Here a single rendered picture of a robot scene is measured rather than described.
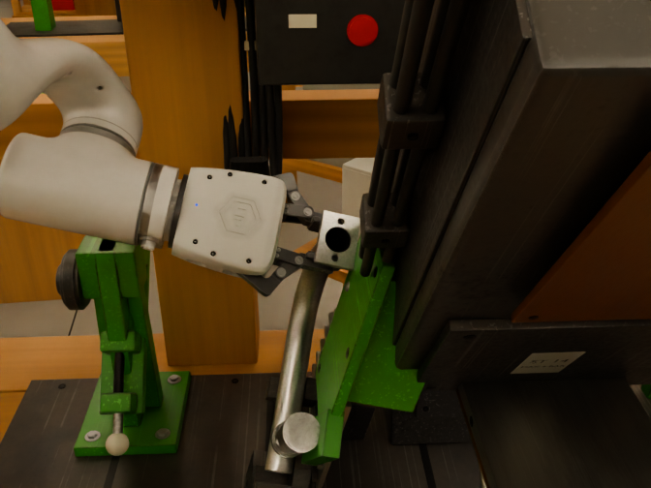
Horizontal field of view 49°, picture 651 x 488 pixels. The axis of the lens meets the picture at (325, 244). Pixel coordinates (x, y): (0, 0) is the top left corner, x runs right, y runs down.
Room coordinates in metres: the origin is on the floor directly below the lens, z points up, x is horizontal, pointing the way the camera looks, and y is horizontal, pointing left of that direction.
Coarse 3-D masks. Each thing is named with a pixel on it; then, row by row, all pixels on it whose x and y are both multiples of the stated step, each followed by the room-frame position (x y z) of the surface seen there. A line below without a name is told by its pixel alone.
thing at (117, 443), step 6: (114, 414) 0.67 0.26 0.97; (120, 414) 0.67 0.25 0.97; (114, 420) 0.66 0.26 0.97; (120, 420) 0.66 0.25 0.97; (114, 426) 0.66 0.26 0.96; (120, 426) 0.66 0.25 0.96; (114, 432) 0.65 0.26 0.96; (120, 432) 0.65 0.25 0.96; (108, 438) 0.65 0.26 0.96; (114, 438) 0.64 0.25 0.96; (120, 438) 0.64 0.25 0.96; (126, 438) 0.65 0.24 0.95; (108, 444) 0.64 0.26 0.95; (114, 444) 0.64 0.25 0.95; (120, 444) 0.64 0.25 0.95; (126, 444) 0.64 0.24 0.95; (108, 450) 0.64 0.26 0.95; (114, 450) 0.63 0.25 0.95; (120, 450) 0.64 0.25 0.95; (126, 450) 0.64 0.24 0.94
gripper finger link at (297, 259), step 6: (276, 252) 0.62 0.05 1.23; (282, 252) 0.62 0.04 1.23; (288, 252) 0.62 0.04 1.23; (294, 252) 0.62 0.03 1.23; (276, 258) 0.61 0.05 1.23; (282, 258) 0.61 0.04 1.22; (288, 258) 0.62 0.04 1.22; (294, 258) 0.62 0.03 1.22; (300, 258) 0.62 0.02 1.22; (276, 264) 0.63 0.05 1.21; (294, 264) 0.61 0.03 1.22; (300, 264) 0.61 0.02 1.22
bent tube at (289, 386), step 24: (336, 216) 0.64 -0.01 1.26; (336, 240) 0.67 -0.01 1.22; (336, 264) 0.61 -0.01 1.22; (312, 288) 0.68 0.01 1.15; (312, 312) 0.68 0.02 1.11; (288, 336) 0.67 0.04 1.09; (312, 336) 0.67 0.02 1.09; (288, 360) 0.64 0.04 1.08; (288, 384) 0.62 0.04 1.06; (288, 408) 0.60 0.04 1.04
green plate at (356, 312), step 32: (352, 288) 0.59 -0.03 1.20; (384, 288) 0.52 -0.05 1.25; (352, 320) 0.55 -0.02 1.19; (384, 320) 0.53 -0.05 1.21; (352, 352) 0.52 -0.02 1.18; (384, 352) 0.53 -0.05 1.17; (320, 384) 0.59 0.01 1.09; (352, 384) 0.52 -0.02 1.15; (384, 384) 0.53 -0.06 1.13; (416, 384) 0.53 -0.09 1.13
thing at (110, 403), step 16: (144, 256) 0.80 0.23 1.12; (144, 288) 0.79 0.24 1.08; (128, 336) 0.72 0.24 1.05; (144, 352) 0.73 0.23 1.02; (144, 368) 0.72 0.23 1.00; (112, 384) 0.70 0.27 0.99; (128, 384) 0.70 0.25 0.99; (144, 384) 0.71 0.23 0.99; (112, 400) 0.67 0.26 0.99; (128, 400) 0.67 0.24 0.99; (144, 400) 0.70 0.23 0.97
